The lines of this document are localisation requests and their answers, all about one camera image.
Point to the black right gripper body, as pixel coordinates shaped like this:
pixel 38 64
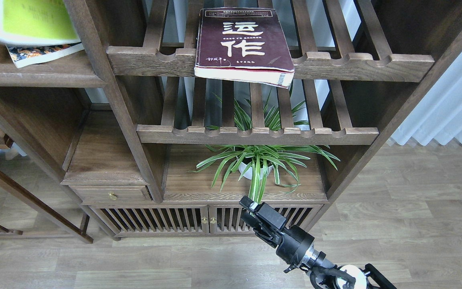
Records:
pixel 294 245

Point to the white plant pot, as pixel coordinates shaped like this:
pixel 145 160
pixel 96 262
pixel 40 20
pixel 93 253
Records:
pixel 247 169

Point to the slatted cabinet door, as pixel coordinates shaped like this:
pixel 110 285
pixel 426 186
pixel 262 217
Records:
pixel 227 219
pixel 156 221

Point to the dark wooden bookshelf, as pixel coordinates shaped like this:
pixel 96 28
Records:
pixel 107 115

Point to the yellow cover book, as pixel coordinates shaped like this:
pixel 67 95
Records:
pixel 35 23

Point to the green spider plant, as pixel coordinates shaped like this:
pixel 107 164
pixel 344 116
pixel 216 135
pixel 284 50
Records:
pixel 262 160

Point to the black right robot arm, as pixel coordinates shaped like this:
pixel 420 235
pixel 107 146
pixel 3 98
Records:
pixel 326 275

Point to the small wooden drawer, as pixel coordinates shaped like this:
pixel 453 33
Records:
pixel 93 194

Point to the left slatted cabinet door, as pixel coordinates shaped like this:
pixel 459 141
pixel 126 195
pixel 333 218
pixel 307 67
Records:
pixel 156 221

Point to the white pleated curtain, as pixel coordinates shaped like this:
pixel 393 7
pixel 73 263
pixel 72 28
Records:
pixel 438 116

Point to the maroon book white characters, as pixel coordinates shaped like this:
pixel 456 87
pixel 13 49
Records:
pixel 243 44

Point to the wooden side furniture frame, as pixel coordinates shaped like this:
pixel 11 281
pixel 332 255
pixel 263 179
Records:
pixel 66 228

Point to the colourful 300 paperback book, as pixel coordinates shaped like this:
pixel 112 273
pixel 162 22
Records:
pixel 24 56

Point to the right slatted cabinet door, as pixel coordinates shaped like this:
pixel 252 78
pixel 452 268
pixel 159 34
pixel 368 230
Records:
pixel 227 219

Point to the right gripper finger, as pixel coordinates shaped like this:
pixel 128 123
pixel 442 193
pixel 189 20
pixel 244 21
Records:
pixel 264 213
pixel 261 230

